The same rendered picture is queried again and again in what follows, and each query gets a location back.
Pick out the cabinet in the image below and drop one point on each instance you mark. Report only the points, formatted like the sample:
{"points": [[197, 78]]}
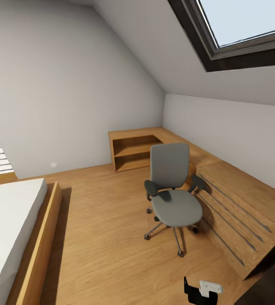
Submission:
{"points": [[239, 216], [262, 292]]}

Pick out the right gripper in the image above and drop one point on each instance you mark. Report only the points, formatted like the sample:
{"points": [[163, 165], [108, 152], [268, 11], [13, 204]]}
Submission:
{"points": [[195, 297]]}

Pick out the bookcase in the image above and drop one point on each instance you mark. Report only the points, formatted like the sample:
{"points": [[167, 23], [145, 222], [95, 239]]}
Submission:
{"points": [[198, 157], [128, 149], [160, 134]]}

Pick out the swivel chair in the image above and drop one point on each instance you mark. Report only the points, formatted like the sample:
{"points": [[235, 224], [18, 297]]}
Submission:
{"points": [[175, 207]]}

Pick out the bed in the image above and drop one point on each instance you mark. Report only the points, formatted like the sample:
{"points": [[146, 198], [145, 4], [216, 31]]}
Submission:
{"points": [[28, 217]]}

